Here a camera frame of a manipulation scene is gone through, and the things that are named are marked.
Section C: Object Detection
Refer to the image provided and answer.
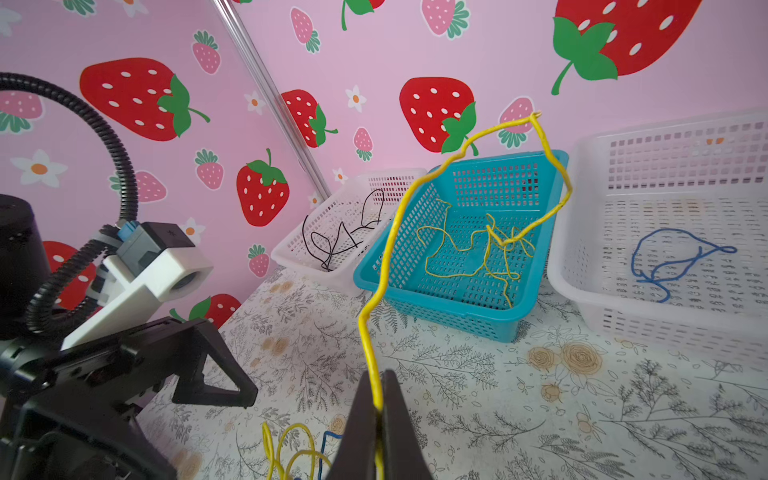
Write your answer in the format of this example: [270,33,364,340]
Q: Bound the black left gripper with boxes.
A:
[1,320,258,479]

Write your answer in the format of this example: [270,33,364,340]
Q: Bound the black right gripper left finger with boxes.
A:
[327,373,378,480]

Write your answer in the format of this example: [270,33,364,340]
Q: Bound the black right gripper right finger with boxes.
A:
[381,370,433,480]

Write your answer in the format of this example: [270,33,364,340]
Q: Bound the yellow blue black cables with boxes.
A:
[260,421,343,480]

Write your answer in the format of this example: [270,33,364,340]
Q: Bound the black cable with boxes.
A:
[301,188,386,272]

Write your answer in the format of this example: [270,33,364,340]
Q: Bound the long yellow cable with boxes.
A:
[415,197,511,282]

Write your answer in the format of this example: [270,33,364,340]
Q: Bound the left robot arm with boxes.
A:
[1,72,258,479]

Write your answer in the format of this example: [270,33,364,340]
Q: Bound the left white plastic basket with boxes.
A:
[271,168,426,294]

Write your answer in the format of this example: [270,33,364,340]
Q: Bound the white plastic basket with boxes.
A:
[547,110,767,368]
[271,168,426,294]

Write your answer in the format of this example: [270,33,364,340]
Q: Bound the right white plastic basket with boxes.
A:
[547,110,767,368]

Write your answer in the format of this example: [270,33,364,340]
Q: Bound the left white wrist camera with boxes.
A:
[61,221,213,351]

